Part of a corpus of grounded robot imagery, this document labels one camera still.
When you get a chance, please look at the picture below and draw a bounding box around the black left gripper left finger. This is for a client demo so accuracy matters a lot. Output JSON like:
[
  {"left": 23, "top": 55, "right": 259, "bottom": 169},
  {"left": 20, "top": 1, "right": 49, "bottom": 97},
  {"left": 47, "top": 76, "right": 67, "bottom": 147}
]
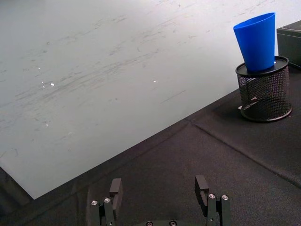
[{"left": 90, "top": 178, "right": 123, "bottom": 226}]

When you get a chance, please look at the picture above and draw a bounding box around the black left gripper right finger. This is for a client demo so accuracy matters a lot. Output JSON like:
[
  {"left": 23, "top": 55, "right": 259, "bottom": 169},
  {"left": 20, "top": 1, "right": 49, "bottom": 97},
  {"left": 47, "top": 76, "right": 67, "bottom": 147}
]
[{"left": 194, "top": 175, "right": 232, "bottom": 226}]

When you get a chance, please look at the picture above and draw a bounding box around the black table cloth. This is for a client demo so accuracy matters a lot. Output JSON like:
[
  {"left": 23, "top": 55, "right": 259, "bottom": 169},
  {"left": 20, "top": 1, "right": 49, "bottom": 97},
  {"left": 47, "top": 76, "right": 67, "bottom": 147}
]
[{"left": 0, "top": 63, "right": 301, "bottom": 226}]

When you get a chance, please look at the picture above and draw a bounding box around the black mesh pen holder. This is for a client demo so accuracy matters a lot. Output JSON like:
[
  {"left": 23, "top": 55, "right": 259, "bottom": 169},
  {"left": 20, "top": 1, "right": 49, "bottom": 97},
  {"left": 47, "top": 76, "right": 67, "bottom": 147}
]
[{"left": 235, "top": 56, "right": 293, "bottom": 122}]

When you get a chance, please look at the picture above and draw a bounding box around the blue plastic cup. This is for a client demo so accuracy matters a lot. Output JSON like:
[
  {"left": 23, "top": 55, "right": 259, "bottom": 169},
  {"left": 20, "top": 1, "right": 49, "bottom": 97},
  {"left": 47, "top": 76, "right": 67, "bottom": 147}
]
[{"left": 232, "top": 12, "right": 276, "bottom": 73}]

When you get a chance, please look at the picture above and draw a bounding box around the black box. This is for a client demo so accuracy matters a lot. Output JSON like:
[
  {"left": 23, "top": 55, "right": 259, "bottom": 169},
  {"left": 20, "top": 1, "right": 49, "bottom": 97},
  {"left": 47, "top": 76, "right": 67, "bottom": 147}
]
[{"left": 276, "top": 20, "right": 301, "bottom": 69}]

